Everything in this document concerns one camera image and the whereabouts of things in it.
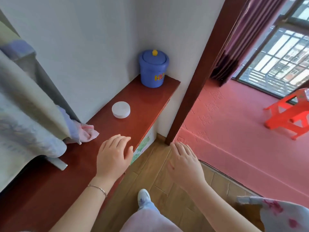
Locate person's left hand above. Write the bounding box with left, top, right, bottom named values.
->
left=97, top=135, right=134, bottom=179

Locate person's right hand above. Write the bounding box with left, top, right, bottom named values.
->
left=167, top=142, right=206, bottom=191

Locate person's right forearm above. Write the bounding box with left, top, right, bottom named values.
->
left=186, top=184, right=262, bottom=232

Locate person's left forearm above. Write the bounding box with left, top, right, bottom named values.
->
left=49, top=177, right=124, bottom=232

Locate green printed poster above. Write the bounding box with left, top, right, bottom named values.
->
left=130, top=124, right=157, bottom=166

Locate pink cloth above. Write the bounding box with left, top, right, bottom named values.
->
left=63, top=119, right=100, bottom=145

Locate white round container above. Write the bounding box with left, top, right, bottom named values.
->
left=112, top=101, right=131, bottom=119

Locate red wooden ledge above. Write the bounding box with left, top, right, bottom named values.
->
left=0, top=74, right=181, bottom=232

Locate white shoe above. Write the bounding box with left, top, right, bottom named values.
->
left=137, top=189, right=151, bottom=208

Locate pink textured floor mat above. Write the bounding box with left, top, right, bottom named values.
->
left=173, top=78, right=309, bottom=208

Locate white flat bar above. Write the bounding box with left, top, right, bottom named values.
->
left=47, top=157, right=68, bottom=171

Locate light pink trouser leg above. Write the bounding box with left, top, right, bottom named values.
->
left=119, top=201, right=184, bottom=232

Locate blue plastic bucket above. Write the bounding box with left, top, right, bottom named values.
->
left=139, top=52, right=169, bottom=88

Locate pale checked blanket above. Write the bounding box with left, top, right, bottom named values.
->
left=0, top=20, right=81, bottom=192

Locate blue lid with yellow knob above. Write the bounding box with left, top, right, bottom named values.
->
left=142, top=49, right=167, bottom=65

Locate red plastic stool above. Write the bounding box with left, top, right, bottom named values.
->
left=264, top=88, right=309, bottom=140

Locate white floral garment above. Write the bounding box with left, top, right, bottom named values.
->
left=237, top=196, right=309, bottom=232

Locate purple curtain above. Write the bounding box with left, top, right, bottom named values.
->
left=210, top=0, right=290, bottom=87

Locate window with metal grille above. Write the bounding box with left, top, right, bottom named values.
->
left=232, top=0, right=309, bottom=99

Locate thin silver bracelet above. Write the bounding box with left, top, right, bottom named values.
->
left=87, top=184, right=108, bottom=198

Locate brown wooden door frame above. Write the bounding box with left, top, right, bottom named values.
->
left=165, top=0, right=251, bottom=146

